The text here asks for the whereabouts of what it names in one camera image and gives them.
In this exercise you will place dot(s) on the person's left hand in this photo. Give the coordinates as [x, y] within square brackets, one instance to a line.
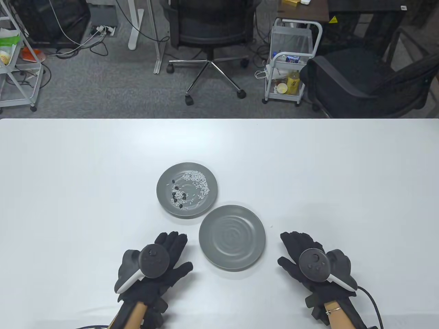
[175, 277]

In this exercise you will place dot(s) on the person's right hand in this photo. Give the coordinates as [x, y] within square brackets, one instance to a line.
[295, 245]

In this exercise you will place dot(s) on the grey ceramic plate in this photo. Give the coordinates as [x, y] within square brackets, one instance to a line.
[164, 198]
[232, 238]

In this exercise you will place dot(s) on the pile of coffee beans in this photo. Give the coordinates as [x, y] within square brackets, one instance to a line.
[183, 196]

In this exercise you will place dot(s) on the person's right forearm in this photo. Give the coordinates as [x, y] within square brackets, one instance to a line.
[337, 320]

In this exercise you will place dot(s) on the person's left forearm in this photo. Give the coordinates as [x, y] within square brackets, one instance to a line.
[132, 315]

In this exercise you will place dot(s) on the left hand motion controller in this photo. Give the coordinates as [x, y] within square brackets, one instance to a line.
[154, 260]

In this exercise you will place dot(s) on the hand motion controller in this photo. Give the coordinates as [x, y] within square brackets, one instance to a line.
[154, 260]
[313, 265]

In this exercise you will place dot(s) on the right hand motion controller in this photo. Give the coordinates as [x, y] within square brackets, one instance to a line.
[313, 265]

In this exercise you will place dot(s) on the pile of white rice grains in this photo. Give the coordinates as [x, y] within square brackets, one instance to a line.
[195, 177]

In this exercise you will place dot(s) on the pale paper cup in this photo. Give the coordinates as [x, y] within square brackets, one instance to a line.
[282, 88]

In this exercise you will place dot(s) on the yellow drink bottle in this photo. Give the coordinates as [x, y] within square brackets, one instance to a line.
[293, 84]

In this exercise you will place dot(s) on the black armchair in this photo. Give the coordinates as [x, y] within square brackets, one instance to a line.
[353, 68]

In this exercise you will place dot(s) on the white rolling cart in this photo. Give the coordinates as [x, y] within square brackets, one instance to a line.
[291, 37]

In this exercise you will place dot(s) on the black swivel office chair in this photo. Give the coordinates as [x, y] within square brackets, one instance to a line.
[212, 31]

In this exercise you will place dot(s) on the brown wooden desk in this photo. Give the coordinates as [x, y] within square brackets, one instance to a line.
[308, 12]

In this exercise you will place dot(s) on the white metal rolling rack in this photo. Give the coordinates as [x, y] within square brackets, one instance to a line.
[20, 101]

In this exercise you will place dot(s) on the yellow box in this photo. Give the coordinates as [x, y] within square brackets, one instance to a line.
[289, 2]

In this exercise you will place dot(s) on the black desk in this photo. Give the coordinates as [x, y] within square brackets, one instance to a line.
[363, 5]

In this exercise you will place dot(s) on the white power strip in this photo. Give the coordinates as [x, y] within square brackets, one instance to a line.
[103, 31]

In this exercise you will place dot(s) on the orange packet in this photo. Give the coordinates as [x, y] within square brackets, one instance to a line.
[30, 55]

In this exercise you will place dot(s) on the grey floor socket box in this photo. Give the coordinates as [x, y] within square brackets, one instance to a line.
[103, 13]

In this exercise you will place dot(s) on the black computer case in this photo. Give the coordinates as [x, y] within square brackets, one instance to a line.
[41, 20]

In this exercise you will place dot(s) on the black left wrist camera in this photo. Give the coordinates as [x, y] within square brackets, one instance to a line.
[158, 310]

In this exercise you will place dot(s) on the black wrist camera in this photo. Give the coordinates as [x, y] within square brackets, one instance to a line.
[158, 310]
[317, 308]

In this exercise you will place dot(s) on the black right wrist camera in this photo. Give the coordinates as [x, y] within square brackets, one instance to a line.
[317, 308]

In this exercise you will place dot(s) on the slim white desk frame leg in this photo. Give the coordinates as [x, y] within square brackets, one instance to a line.
[159, 58]

